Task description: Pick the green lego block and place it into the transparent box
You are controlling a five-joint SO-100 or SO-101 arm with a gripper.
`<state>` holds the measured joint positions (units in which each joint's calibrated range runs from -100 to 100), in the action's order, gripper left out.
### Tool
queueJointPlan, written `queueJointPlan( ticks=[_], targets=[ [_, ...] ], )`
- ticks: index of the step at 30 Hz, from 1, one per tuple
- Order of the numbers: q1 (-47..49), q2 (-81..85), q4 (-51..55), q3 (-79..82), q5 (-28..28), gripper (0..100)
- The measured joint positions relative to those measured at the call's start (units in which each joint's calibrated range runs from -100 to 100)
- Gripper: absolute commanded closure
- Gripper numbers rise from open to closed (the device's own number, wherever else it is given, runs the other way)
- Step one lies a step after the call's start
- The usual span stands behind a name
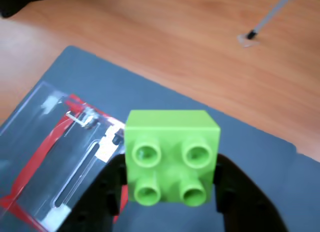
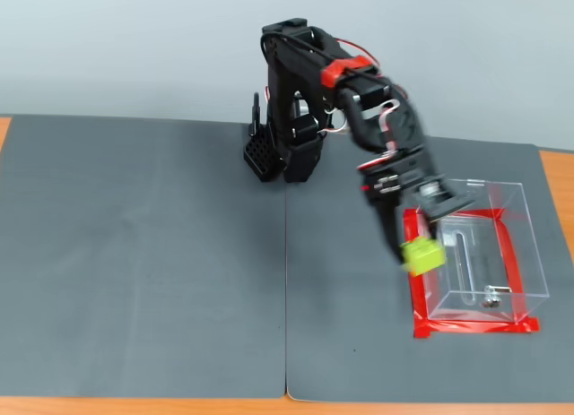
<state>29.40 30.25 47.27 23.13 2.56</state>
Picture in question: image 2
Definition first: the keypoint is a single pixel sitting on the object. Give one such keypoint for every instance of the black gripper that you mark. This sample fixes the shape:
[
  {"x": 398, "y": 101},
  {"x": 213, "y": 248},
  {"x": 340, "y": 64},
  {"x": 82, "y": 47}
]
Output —
[{"x": 389, "y": 192}]

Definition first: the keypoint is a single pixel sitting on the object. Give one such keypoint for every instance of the green lego block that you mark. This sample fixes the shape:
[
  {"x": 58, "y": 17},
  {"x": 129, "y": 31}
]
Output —
[{"x": 423, "y": 256}]

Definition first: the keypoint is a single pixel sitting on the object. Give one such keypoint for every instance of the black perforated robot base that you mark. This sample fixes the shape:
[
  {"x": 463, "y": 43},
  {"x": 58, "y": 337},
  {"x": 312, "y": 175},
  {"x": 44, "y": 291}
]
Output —
[{"x": 262, "y": 157}]

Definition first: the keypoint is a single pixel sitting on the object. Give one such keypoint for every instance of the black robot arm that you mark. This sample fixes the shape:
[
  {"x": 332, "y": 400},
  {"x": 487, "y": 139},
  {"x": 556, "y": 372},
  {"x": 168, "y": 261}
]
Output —
[{"x": 296, "y": 74}]

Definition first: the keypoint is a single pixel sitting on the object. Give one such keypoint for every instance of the transparent acrylic box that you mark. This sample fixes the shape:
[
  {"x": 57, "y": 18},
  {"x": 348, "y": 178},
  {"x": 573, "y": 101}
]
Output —
[{"x": 489, "y": 262}]

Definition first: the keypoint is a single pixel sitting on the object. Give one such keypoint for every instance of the red tape strip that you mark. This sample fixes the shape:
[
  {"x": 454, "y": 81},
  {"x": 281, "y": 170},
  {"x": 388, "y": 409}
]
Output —
[
  {"x": 475, "y": 329},
  {"x": 484, "y": 213},
  {"x": 417, "y": 294},
  {"x": 511, "y": 262}
]

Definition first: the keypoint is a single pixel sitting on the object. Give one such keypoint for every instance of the gray table mat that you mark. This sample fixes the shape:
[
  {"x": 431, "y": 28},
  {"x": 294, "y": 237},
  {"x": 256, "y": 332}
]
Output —
[
  {"x": 134, "y": 253},
  {"x": 341, "y": 276}
]

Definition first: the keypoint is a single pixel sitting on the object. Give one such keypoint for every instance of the red tape band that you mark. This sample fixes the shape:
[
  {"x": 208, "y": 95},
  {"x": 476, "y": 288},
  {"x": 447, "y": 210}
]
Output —
[{"x": 345, "y": 71}]

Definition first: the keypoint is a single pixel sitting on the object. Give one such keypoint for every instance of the black table clamp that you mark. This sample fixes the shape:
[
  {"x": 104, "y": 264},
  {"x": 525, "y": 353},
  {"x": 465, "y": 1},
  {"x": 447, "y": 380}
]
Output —
[{"x": 256, "y": 112}]

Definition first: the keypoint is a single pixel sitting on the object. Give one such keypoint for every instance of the black square wrist camera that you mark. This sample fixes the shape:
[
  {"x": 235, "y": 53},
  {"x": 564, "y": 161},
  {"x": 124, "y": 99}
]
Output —
[{"x": 444, "y": 200}]

